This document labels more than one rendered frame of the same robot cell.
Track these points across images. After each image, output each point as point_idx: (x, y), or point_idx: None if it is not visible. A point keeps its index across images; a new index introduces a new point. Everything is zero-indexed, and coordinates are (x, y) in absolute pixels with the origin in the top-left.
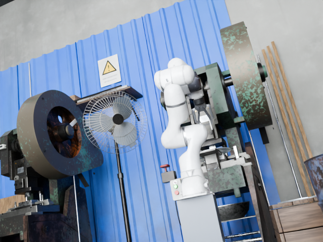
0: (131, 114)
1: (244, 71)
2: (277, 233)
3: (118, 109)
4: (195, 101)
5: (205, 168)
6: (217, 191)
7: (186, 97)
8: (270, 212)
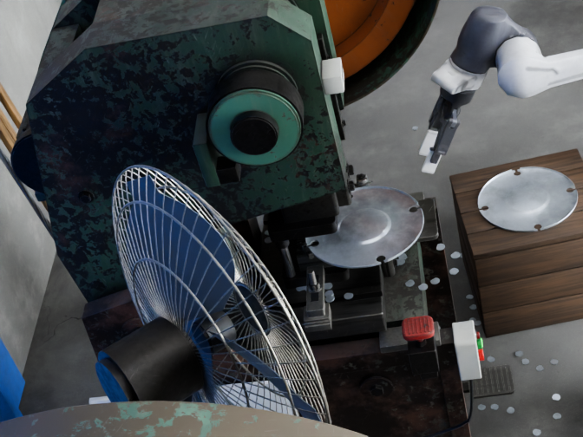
0: (127, 263)
1: None
2: (550, 276)
3: (233, 260)
4: (474, 94)
5: (381, 270)
6: (426, 299)
7: (455, 88)
8: (527, 253)
